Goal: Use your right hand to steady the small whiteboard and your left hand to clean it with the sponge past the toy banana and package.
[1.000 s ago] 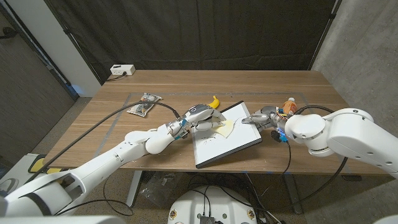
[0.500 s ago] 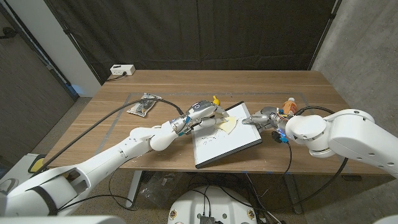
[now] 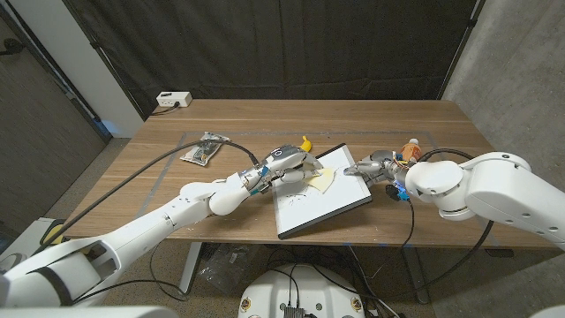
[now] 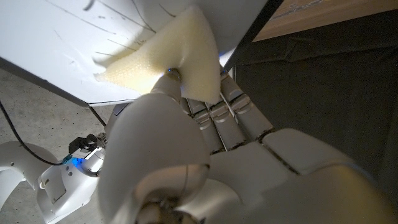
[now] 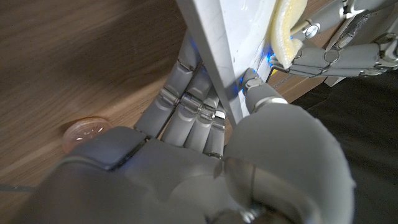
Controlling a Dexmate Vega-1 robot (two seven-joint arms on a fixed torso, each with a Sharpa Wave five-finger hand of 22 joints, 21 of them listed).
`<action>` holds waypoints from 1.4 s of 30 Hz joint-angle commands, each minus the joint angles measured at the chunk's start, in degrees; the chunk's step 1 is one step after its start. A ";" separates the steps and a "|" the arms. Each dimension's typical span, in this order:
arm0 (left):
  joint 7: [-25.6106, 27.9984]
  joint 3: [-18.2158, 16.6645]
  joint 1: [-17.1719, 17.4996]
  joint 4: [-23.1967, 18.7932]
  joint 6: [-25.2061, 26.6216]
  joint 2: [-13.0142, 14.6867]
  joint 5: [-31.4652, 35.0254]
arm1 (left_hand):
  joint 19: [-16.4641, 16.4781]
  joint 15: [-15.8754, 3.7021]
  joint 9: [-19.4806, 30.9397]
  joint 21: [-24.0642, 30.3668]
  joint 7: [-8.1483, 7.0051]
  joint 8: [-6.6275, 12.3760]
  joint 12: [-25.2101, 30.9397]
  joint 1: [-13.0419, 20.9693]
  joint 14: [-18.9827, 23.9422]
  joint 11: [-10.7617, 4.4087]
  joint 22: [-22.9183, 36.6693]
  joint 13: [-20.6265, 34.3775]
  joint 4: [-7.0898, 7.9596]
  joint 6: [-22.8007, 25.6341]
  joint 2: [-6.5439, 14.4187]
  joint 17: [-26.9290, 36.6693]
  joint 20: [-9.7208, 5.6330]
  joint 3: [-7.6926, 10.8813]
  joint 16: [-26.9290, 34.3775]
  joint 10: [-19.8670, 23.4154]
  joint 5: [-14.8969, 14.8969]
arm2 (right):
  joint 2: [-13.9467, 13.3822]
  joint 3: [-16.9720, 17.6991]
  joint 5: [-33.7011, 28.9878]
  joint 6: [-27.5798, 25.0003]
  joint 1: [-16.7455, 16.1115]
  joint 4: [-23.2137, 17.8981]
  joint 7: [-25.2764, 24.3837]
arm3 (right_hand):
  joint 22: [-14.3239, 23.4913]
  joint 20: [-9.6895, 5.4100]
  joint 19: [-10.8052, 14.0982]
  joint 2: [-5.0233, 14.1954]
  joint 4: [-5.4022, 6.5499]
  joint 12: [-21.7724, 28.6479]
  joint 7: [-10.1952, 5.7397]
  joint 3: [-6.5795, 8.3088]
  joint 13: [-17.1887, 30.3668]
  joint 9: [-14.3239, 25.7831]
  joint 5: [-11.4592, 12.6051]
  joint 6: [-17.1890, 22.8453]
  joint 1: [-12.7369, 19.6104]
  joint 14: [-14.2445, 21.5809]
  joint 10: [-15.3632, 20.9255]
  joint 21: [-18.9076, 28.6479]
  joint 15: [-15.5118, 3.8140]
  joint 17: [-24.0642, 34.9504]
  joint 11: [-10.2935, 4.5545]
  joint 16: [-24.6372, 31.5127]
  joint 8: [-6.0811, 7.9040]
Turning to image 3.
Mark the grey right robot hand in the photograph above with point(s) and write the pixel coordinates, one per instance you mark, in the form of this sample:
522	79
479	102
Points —
377	165

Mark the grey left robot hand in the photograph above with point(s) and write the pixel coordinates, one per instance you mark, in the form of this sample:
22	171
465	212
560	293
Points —
289	161

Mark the pale yellow sponge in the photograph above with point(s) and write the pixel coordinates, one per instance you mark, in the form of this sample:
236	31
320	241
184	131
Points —
324	180

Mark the small whiteboard with black frame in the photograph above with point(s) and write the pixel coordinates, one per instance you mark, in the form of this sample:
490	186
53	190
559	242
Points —
322	207

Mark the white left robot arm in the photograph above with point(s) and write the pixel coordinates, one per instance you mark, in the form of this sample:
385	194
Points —
132	234

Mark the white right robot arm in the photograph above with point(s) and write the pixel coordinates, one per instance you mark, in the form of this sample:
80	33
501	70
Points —
494	190

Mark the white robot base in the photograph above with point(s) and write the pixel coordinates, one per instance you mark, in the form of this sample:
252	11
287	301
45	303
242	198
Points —
304	289

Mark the yellow toy banana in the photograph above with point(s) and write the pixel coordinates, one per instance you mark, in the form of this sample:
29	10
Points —
306	143

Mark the small orange toy bottle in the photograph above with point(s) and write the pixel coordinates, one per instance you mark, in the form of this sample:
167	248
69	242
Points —
410	151

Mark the clear plastic package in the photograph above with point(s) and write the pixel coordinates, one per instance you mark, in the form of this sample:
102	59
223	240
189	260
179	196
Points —
204	149

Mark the black backdrop curtain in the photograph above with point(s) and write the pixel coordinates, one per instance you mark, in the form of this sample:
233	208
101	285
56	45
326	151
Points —
282	44

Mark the grey table leg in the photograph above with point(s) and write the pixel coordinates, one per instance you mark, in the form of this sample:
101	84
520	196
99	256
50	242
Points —
417	276

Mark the clear plastic bag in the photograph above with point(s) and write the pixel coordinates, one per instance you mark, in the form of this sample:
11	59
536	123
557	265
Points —
229	269

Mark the white power strip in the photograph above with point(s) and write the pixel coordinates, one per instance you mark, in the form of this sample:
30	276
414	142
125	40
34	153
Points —
173	99

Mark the white table leg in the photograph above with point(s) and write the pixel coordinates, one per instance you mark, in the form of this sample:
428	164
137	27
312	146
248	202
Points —
190	267

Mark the black backdrop stand pole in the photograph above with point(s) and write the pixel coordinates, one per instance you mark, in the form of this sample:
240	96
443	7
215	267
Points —
461	44

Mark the yellow pad with black rim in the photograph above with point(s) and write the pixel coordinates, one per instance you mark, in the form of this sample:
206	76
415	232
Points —
54	233

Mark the dark wooden door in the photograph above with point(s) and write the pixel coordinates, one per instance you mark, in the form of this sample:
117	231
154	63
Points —
39	132

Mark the white robot torso edge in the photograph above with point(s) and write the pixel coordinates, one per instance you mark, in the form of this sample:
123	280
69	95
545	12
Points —
88	312

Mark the white floor platform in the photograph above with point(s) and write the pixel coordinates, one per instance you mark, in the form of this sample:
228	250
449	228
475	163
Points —
22	243

